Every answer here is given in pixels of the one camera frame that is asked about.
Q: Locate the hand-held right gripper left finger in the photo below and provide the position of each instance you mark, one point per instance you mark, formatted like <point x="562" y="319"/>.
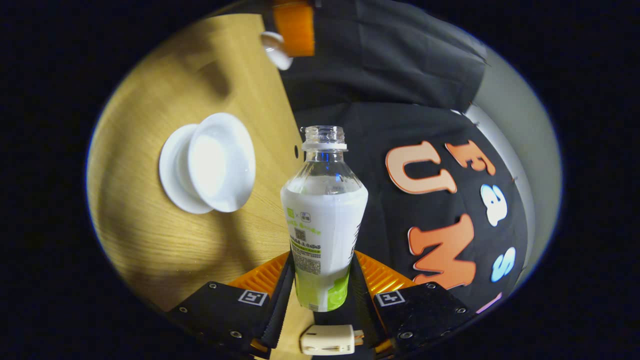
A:
<point x="281" y="310"/>

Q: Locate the white toaster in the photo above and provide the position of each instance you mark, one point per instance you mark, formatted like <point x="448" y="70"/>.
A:
<point x="327" y="340"/>

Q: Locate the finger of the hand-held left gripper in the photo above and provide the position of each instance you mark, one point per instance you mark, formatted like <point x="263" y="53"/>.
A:
<point x="297" y="30"/>

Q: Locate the black backdrop cloth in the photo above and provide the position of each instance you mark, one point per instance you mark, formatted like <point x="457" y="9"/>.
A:
<point x="390" y="90"/>

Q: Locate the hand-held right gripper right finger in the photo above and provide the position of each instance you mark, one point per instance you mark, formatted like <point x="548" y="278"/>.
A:
<point x="364" y="310"/>

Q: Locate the white green water bottle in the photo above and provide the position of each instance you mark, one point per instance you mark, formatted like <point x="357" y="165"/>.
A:
<point x="325" y="225"/>

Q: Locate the toast bread slice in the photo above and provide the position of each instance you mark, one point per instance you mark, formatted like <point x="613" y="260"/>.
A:
<point x="359" y="337"/>

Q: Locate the white teacup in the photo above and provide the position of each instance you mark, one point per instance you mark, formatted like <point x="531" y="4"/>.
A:
<point x="220" y="162"/>

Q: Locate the white saucer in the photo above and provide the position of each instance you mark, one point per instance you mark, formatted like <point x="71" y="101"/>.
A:
<point x="172" y="175"/>

